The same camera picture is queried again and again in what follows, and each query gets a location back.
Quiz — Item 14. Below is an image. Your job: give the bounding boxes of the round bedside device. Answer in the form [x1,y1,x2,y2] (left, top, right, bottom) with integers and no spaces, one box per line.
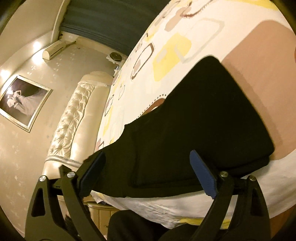
[106,52,122,64]

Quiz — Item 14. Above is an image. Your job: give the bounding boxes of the cream tufted headboard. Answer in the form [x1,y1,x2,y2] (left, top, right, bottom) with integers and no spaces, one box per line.
[42,71,113,179]

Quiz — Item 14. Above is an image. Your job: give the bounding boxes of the framed wall photograph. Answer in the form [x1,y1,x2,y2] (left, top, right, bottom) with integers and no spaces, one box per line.
[1,75,53,133]

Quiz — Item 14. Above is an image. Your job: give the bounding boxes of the white wall air conditioner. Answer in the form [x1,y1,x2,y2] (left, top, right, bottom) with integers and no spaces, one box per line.
[42,40,76,60]

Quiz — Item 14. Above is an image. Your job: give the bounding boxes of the black pants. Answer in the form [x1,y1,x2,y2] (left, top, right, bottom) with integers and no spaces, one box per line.
[83,55,275,199]

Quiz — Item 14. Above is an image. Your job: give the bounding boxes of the cream bedside cabinet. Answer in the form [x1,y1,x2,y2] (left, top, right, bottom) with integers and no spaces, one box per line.
[84,201,119,236]

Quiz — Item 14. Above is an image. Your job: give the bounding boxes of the dark green curtain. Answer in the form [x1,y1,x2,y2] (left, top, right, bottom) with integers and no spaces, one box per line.
[60,0,169,56]

